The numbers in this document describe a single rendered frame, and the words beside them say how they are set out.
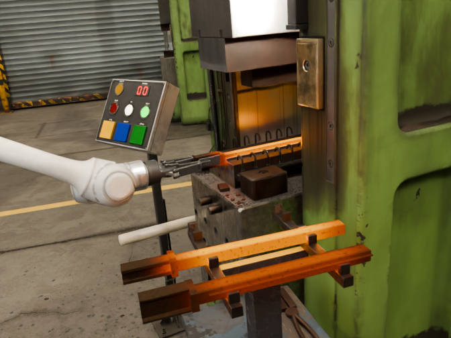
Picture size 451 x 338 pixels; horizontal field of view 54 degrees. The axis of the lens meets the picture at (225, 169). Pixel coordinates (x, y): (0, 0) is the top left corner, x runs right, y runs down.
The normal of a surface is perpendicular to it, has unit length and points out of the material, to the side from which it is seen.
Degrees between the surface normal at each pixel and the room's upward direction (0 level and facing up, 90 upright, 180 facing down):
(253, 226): 90
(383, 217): 90
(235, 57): 90
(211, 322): 0
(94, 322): 0
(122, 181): 80
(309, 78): 90
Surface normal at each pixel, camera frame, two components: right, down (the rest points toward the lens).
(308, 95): -0.90, 0.21
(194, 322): -0.07, -0.94
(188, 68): 0.14, 0.32
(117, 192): 0.52, 0.05
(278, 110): 0.43, 0.27
